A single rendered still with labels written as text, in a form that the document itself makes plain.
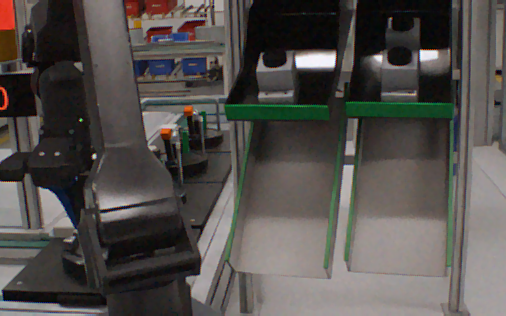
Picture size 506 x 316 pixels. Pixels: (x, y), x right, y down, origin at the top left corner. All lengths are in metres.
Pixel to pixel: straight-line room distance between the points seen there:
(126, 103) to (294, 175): 0.41
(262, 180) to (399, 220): 0.20
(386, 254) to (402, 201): 0.08
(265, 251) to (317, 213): 0.09
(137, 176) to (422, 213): 0.46
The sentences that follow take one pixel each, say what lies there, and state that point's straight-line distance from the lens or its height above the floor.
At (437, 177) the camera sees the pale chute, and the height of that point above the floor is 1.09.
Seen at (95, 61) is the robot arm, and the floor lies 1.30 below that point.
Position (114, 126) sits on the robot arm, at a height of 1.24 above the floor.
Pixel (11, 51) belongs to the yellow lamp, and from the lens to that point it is 1.09.
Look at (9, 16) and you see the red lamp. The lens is 1.09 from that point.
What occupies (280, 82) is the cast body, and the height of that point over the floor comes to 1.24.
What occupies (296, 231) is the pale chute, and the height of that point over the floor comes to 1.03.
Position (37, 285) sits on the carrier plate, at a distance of 0.94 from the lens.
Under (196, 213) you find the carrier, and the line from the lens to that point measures 1.15.
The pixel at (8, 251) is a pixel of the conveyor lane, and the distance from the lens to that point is 1.17.
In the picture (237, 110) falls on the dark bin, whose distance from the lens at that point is 0.81.
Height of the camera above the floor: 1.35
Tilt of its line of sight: 15 degrees down
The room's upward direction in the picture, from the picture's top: 3 degrees counter-clockwise
